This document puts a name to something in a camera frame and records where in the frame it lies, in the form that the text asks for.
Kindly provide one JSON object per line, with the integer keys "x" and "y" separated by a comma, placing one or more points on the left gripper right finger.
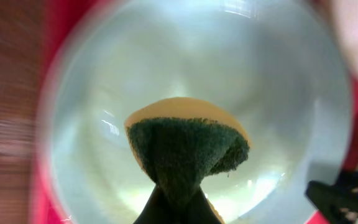
{"x": 334, "y": 201}

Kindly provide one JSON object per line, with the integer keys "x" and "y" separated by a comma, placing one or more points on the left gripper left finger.
{"x": 158, "y": 211}

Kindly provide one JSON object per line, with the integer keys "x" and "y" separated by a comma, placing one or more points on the green yellow sponge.
{"x": 179, "y": 141}

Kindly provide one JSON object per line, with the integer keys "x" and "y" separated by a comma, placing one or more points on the light blue plate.
{"x": 273, "y": 65}

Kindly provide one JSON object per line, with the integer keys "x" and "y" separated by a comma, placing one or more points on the red plastic tray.
{"x": 62, "y": 19}

